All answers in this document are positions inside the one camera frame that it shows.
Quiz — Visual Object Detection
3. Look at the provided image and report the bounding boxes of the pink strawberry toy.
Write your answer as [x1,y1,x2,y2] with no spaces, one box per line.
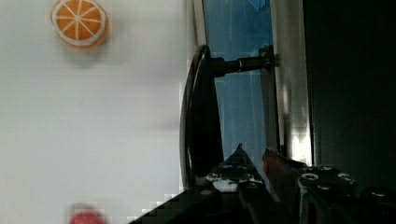
[66,203,107,224]

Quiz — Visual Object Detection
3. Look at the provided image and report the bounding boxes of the orange slice toy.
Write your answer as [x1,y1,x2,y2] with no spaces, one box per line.
[50,0,109,49]

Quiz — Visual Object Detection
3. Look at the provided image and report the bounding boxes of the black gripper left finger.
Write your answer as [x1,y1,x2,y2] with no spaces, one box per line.
[204,144,265,193]

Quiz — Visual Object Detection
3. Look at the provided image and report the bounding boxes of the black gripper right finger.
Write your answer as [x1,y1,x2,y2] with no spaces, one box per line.
[262,148,307,203]

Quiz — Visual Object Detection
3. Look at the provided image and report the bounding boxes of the black toaster oven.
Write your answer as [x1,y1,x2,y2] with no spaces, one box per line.
[192,0,396,190]

